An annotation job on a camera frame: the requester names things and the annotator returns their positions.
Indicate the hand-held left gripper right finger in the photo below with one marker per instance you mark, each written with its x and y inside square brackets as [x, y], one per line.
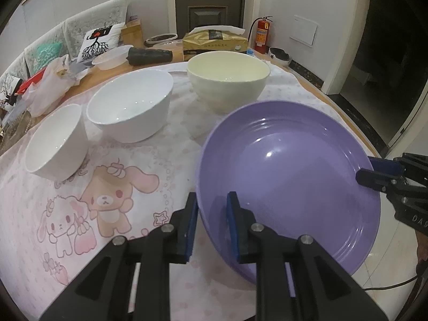
[234, 230]

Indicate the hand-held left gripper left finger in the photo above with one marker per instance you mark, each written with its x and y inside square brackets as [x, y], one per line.
[190, 230]

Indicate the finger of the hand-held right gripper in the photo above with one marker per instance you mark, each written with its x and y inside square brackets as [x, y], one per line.
[384, 164]
[371, 178]

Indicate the purple plate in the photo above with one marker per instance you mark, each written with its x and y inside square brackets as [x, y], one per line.
[294, 174]

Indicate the medium white bowl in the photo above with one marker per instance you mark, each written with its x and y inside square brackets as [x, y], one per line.
[133, 107]

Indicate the large cream-white bowl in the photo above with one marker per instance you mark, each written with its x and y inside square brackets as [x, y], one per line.
[227, 87]

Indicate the small white bowl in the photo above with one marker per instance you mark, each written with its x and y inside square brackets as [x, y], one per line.
[55, 147]

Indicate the pink cartoon printed tablecloth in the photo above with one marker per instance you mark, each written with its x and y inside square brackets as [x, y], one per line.
[133, 164]

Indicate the white helmet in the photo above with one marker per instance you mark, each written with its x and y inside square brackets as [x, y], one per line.
[279, 57]

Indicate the red fire extinguisher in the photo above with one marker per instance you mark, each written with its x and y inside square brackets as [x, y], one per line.
[261, 35]

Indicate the black rolled bundle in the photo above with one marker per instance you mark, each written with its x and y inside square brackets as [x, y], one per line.
[148, 57]

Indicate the translucent white takeaway container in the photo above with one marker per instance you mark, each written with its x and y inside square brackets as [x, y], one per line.
[112, 58]

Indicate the gold tissue pack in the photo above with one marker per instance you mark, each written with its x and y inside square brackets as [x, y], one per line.
[214, 41]

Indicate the grey trash bin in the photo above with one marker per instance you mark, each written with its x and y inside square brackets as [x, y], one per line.
[160, 39]

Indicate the clear plastic bag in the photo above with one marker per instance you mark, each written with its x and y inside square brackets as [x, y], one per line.
[53, 83]

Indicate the wooden side cabinet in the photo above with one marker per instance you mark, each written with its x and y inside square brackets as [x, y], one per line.
[133, 33]

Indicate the white cushion black tree print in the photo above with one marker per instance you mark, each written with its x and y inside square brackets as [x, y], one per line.
[98, 41]

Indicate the red-lidded plastic container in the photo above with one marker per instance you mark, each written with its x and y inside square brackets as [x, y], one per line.
[31, 80]

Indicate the teal patterned cushion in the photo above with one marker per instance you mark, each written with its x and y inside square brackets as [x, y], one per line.
[45, 55]

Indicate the small tree print cushion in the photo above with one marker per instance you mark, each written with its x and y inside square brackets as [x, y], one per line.
[8, 88]

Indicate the dark grey door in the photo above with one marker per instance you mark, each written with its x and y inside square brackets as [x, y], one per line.
[210, 0]

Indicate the grey covered sofa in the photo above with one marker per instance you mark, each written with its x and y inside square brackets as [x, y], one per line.
[77, 23]

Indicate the white wall panel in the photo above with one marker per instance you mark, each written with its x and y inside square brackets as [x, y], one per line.
[304, 30]

